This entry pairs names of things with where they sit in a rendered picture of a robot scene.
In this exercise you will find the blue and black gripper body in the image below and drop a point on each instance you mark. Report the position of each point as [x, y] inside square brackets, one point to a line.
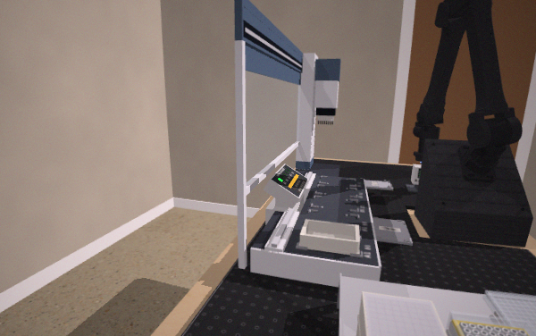
[418, 156]

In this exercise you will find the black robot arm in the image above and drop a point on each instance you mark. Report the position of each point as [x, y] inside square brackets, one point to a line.
[487, 137]

